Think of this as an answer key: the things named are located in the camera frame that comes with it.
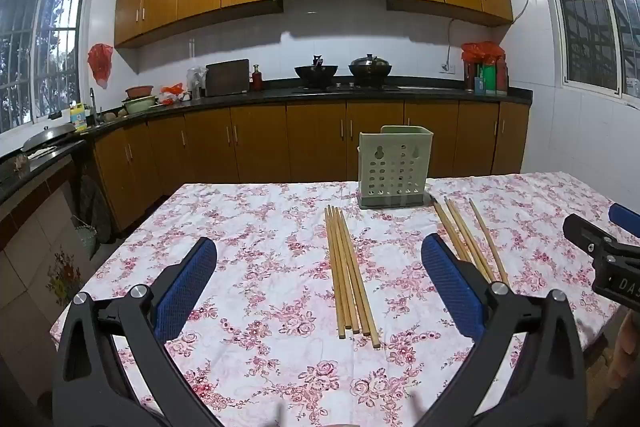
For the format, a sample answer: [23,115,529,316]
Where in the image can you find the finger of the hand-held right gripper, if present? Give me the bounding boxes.
[608,203,640,240]
[562,213,622,259]

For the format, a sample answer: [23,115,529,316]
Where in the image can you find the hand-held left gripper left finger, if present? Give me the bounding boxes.
[52,237,226,427]

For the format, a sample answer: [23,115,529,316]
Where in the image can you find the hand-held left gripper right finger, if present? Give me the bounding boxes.
[420,234,588,427]

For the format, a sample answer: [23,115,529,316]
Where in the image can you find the wooden chopstick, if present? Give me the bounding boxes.
[329,205,360,336]
[325,206,346,340]
[433,202,466,258]
[342,208,381,350]
[334,206,369,338]
[450,198,498,283]
[444,198,493,284]
[338,207,374,337]
[468,198,511,288]

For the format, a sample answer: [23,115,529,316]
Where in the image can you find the green perforated utensil holder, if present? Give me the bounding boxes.
[356,125,434,210]

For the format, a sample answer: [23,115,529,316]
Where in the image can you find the person's right forearm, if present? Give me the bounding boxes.
[607,312,640,390]

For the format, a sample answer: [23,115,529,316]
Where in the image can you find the pink floral tablecloth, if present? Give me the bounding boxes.
[49,171,640,427]

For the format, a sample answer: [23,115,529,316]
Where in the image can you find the brown lower kitchen cabinets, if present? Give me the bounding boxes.
[92,99,531,233]

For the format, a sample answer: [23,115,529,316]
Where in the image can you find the pale green basin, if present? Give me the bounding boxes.
[121,97,160,114]

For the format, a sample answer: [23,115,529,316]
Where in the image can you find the red plastic bag over bottles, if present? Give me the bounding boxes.
[460,41,507,65]

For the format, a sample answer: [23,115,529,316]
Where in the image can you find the clear plastic bag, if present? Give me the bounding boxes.
[186,67,208,100]

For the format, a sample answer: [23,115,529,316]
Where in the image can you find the metal pan lid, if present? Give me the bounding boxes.
[21,123,78,152]

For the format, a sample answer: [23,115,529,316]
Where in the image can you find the black kitchen countertop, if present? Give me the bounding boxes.
[0,79,534,208]

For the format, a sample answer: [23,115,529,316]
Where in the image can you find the dark cutting board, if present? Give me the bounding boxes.
[205,59,251,98]

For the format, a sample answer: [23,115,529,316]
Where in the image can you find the black wok with lid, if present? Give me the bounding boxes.
[348,53,392,88]

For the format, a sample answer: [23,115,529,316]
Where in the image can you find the red plastic bag on hook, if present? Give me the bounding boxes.
[87,43,115,88]

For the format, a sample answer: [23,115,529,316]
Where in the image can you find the black open wok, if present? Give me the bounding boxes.
[294,55,339,88]

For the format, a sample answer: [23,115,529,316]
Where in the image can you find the barred window with trees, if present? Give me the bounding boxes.
[0,0,93,135]

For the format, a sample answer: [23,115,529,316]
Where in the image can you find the barred window with white frame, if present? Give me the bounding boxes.
[532,0,640,108]

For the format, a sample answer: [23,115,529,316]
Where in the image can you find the white wall cable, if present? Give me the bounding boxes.
[445,0,546,68]

